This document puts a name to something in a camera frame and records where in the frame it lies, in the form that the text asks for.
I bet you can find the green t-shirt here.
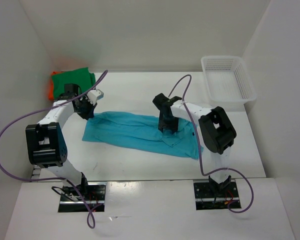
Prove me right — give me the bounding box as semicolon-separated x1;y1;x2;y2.
52;67;96;100

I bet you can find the light blue t-shirt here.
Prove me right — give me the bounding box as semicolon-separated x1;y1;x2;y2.
82;111;199;160

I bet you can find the orange t-shirt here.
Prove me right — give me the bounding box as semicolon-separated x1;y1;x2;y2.
47;71;63;101

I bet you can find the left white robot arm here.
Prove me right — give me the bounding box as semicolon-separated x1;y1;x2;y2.
25;83;104;200

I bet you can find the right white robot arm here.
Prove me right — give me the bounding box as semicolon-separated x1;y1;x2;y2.
152;93;237;197

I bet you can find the white plastic basket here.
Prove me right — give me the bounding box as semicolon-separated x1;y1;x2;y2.
201;55;257;106

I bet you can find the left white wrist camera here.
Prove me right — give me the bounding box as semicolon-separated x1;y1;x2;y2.
87;89;104;105

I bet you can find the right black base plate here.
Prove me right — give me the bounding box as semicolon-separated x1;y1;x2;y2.
193;180;241;211

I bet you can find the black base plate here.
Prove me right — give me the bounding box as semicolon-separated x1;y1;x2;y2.
51;183;106;213
193;180;241;211

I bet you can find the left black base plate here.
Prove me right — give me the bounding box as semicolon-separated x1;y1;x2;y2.
51;183;106;213

